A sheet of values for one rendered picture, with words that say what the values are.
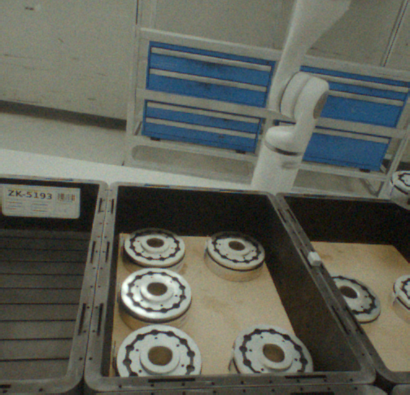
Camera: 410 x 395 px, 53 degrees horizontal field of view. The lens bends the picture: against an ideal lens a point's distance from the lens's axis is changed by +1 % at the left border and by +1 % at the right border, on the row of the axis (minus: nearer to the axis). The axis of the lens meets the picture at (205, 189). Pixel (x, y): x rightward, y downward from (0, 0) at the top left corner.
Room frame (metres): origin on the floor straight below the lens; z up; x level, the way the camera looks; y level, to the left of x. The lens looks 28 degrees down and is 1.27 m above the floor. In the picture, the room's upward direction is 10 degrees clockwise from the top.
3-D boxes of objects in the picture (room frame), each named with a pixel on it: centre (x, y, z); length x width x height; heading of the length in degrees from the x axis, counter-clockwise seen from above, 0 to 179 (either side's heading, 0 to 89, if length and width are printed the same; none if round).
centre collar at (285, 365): (0.37, -0.12, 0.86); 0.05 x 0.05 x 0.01
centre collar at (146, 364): (0.33, 0.02, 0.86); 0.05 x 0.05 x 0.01
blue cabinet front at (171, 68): (2.37, 0.09, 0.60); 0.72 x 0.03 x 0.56; 93
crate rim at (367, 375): (0.46, -0.02, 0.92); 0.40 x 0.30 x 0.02; 13
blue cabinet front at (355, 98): (2.42, -0.71, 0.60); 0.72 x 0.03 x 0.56; 93
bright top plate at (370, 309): (0.51, -0.25, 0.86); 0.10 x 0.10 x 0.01
